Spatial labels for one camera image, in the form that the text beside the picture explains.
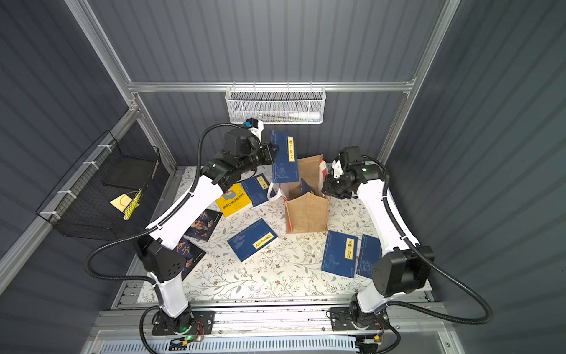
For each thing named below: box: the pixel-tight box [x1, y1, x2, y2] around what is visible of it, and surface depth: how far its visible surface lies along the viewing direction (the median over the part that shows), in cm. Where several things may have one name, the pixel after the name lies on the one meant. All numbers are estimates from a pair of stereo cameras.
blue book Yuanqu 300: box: [321, 230, 359, 279], surface depth 90 cm
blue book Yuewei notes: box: [226, 218, 279, 263], surface depth 94 cm
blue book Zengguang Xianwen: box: [269, 129, 300, 184], surface depth 80 cm
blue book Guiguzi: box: [355, 233, 383, 279], surface depth 91 cm
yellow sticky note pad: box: [109, 193, 141, 214], surface depth 75 cm
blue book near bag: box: [240, 173, 270, 208], surface depth 110 cm
